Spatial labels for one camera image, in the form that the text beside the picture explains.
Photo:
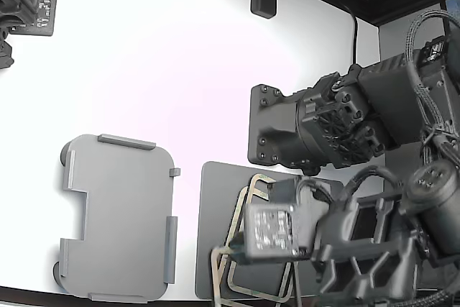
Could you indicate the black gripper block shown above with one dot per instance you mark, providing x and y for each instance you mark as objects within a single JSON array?
[{"x": 334, "y": 228}]

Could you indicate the tan rectangular frame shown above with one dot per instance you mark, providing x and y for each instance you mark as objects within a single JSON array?
[
  {"x": 257, "y": 177},
  {"x": 214, "y": 274}
]

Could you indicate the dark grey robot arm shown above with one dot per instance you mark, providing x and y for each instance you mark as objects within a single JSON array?
[{"x": 273, "y": 123}]

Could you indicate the dark circuit board plate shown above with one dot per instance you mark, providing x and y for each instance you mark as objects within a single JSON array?
[{"x": 46, "y": 16}]

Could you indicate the wrist camera with circuit board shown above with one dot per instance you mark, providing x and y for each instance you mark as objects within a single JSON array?
[{"x": 273, "y": 231}]

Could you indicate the grey frame holder plate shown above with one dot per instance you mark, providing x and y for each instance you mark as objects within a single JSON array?
[{"x": 122, "y": 213}]

